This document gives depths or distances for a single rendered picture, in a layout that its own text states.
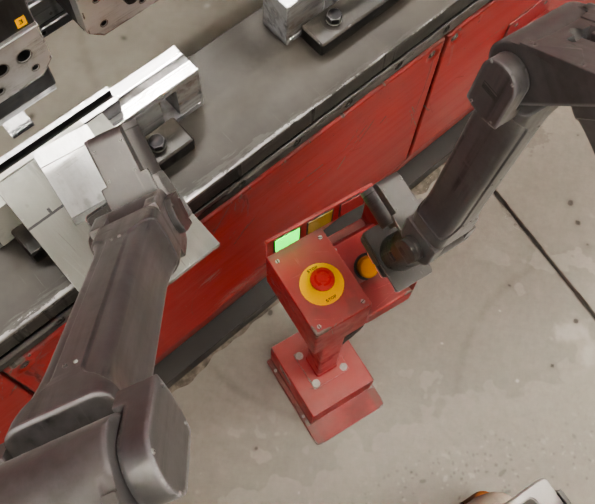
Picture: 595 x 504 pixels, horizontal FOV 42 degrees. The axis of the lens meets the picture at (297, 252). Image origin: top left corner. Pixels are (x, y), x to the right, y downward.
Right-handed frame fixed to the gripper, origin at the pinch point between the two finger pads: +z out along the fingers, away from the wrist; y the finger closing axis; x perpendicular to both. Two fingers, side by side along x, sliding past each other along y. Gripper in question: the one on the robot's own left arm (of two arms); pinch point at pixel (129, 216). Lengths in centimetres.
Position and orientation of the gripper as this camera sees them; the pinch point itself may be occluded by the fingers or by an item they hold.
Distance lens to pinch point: 97.4
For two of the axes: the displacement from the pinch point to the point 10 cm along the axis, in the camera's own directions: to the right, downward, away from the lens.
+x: 5.5, 8.0, 2.5
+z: -3.6, -0.5, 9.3
